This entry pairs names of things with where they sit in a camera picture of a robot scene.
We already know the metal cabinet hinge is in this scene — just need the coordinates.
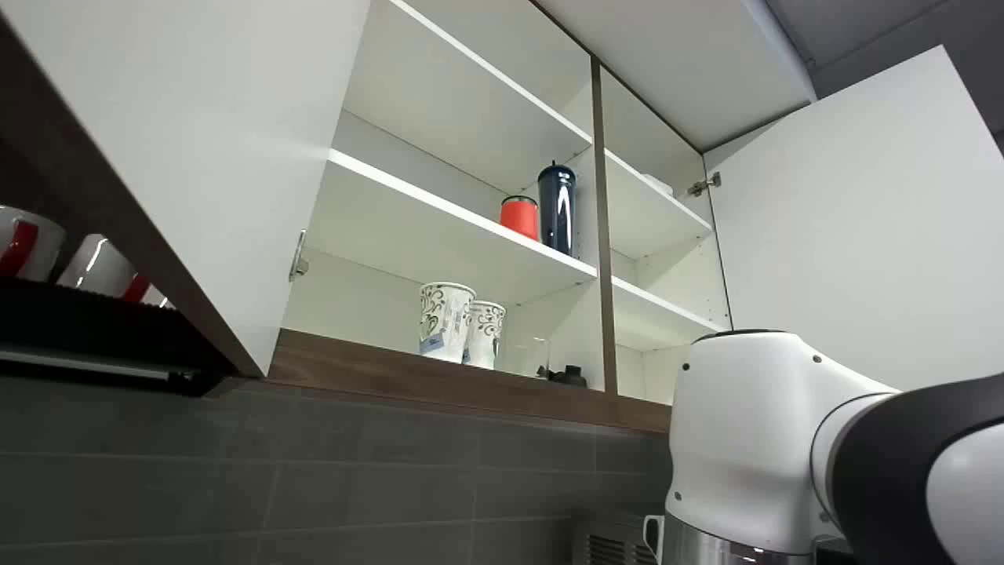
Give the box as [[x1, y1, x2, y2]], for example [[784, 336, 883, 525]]
[[685, 170, 724, 202], [285, 229, 309, 282]]

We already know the white cabinet door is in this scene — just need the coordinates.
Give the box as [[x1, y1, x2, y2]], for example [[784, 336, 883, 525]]
[[0, 0, 372, 380], [699, 43, 1004, 395]]

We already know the floral paper cup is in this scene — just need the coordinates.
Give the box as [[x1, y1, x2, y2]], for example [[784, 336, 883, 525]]
[[465, 299, 509, 371], [416, 280, 480, 367]]

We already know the red cup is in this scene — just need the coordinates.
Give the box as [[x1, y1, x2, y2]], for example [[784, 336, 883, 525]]
[[500, 191, 544, 243]]

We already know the dark blue tumbler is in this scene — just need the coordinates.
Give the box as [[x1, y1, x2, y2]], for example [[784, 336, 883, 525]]
[[537, 157, 580, 256]]

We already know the small black object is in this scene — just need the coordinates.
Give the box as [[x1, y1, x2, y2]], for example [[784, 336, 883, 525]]
[[537, 361, 589, 388]]

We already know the white mug red stripe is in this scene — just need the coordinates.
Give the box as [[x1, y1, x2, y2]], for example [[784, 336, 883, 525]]
[[0, 202, 69, 284], [57, 229, 170, 310]]

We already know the white wall cabinet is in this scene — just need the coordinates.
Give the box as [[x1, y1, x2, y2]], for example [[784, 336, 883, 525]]
[[264, 0, 818, 437]]

